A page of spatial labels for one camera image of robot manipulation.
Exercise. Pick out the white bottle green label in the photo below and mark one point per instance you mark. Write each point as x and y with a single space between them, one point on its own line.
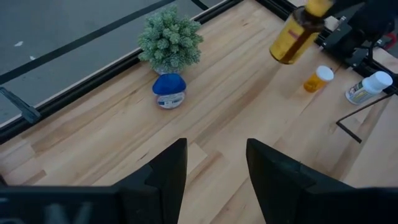
360 91

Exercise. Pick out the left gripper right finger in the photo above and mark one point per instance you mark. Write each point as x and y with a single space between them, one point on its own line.
289 186

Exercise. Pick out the large amber medicine bottle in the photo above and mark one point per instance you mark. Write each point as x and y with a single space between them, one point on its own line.
284 46

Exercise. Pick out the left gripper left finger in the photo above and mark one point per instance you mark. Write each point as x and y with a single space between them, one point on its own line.
161 186

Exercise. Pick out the small orange pill bottle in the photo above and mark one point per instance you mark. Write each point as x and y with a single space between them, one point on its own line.
314 83

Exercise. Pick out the blue-capped clear bottle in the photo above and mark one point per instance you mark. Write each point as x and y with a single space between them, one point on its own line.
169 85

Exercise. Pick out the green potted artificial plant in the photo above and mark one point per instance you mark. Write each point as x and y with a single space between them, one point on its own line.
169 40

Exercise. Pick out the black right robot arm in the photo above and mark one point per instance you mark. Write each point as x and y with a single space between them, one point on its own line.
370 18

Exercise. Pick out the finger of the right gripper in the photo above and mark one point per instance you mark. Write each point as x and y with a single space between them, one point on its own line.
311 20

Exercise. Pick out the wooden shelf black legs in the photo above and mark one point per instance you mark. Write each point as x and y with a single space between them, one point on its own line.
382 155

